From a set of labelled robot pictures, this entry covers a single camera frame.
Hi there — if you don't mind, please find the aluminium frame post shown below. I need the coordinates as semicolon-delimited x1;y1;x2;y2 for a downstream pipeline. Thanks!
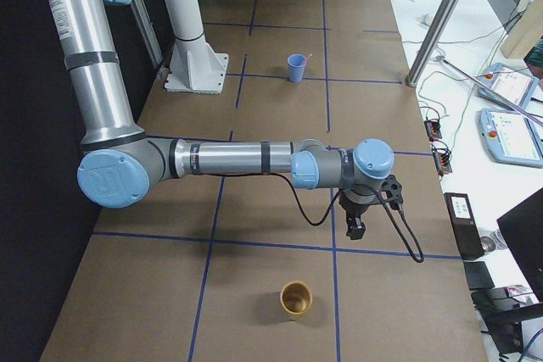
406;0;459;87

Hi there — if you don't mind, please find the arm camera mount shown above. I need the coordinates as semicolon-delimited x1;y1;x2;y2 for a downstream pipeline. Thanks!
380;175;404;211

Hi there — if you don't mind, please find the teach pendant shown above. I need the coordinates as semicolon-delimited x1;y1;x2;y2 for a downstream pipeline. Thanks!
479;63;539;109
479;109;542;168

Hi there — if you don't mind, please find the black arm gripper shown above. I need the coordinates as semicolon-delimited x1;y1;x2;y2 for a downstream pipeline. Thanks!
339;194;372;240

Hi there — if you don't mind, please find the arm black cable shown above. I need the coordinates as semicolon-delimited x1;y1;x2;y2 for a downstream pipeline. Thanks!
271;172;425;264

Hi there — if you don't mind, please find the green wire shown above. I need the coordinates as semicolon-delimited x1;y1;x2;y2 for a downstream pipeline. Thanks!
417;9;523;147

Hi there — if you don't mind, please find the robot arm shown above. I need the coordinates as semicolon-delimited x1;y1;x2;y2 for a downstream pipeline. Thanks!
48;0;403;240

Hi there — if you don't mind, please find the white pedestal column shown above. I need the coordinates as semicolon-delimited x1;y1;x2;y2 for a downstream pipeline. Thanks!
165;0;229;94

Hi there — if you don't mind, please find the orange connector board far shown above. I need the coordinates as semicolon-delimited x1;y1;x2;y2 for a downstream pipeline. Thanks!
423;117;442;142

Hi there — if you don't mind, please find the black box with label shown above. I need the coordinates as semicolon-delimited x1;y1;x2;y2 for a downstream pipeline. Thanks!
444;192;484;260

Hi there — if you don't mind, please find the black monitor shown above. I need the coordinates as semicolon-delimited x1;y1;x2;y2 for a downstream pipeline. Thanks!
497;193;542;301

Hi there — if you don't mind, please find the orange cup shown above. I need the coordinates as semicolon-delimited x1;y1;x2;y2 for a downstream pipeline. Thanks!
279;281;313;320

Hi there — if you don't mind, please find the lower teach pendant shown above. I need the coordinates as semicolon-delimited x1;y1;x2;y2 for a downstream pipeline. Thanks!
479;109;542;168

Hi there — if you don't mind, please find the reacher grabber tool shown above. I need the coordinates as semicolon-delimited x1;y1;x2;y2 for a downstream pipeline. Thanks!
432;54;543;130

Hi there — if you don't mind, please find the orange connector board near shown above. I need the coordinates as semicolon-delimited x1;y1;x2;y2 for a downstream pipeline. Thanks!
431;143;452;176

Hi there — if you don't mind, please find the light blue ribbed cup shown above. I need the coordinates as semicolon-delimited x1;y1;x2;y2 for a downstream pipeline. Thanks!
287;53;306;83

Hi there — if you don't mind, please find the upper teach pendant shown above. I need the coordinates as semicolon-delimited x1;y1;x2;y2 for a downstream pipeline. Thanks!
479;63;539;109

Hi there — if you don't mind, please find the orange connector board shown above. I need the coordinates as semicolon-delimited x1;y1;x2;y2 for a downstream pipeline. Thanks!
431;143;452;176
423;117;442;142

